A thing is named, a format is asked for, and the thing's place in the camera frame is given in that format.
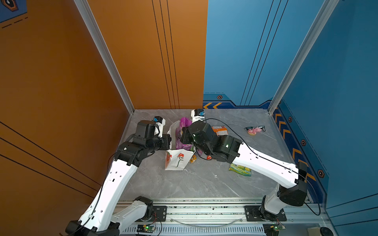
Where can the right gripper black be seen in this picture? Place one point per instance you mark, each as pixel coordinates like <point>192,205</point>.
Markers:
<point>186,132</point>

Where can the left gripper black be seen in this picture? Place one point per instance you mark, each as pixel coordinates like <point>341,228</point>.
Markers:
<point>166,143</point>

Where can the magenta purple snack bag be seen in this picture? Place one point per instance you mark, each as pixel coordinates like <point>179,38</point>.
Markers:
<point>184,122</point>

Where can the white paper bag with flowers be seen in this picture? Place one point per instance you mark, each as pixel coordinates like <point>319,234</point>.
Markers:
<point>176,159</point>

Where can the green yellow candy bag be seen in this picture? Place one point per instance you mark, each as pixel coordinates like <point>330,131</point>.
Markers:
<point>241,170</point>

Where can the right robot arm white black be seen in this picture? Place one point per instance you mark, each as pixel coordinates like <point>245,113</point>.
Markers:
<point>291,187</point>

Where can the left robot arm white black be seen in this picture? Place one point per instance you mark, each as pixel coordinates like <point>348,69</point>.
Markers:
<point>119,174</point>

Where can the orange snack packet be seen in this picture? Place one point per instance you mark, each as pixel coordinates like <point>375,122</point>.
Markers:
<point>220,130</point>

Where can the small orange yellow candy packet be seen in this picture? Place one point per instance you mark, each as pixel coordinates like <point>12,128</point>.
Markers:
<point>193,159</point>

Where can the left green circuit board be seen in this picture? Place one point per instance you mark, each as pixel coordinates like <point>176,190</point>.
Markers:
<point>145,229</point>

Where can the green circuit board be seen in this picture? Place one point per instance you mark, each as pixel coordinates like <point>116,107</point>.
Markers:
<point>277,228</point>
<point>145,229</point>

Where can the right green circuit board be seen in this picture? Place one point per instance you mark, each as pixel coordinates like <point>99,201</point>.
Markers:
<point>277,228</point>

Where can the black round object bottom right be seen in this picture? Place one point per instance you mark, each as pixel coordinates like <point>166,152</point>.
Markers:
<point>324,231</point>

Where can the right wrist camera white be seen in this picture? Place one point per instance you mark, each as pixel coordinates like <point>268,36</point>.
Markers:
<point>198,115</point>

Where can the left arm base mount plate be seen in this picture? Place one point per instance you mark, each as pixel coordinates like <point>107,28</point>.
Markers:
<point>158,211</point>

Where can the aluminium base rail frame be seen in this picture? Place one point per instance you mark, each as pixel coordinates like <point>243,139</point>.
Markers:
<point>188,211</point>

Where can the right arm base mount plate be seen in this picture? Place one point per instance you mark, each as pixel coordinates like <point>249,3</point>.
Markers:
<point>254,214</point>

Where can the left aluminium corner post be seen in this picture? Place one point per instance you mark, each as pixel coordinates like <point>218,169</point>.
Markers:
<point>97,37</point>

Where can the aluminium corner post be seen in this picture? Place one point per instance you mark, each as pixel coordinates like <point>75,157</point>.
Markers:
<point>311,37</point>
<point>97,37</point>

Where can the right aluminium corner post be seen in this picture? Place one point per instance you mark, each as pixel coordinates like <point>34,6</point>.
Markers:
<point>311,37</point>

